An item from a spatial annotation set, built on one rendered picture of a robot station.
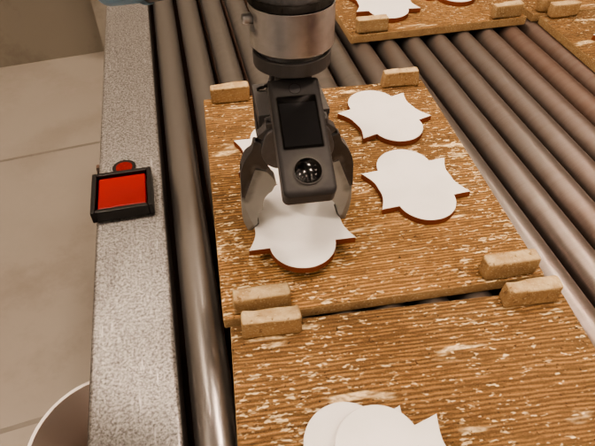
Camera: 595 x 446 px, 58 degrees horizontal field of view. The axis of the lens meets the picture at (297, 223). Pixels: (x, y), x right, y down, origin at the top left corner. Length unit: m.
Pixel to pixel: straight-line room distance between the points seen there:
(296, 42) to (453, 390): 0.34
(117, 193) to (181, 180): 0.08
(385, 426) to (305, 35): 0.33
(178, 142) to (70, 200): 1.43
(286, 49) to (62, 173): 1.94
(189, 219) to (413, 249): 0.27
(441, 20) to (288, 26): 0.68
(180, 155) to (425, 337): 0.42
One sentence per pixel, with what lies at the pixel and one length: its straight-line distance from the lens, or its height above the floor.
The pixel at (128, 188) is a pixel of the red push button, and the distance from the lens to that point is 0.73.
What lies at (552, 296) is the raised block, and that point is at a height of 0.95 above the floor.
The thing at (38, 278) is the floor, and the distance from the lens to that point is 1.98.
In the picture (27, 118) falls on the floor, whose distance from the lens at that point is 2.74.
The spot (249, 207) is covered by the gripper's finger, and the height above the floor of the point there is 1.00.
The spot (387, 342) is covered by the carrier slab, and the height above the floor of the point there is 0.94.
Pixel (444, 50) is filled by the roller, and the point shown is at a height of 0.92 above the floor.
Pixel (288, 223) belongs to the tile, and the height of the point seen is 0.96.
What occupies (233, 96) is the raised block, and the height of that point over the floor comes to 0.95.
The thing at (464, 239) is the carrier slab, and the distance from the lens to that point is 0.65.
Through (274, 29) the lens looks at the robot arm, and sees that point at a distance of 0.47.
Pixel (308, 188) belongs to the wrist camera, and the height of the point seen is 1.09.
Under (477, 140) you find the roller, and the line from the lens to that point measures 0.85.
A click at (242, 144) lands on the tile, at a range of 0.74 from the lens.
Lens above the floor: 1.39
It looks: 46 degrees down
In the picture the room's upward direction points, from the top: straight up
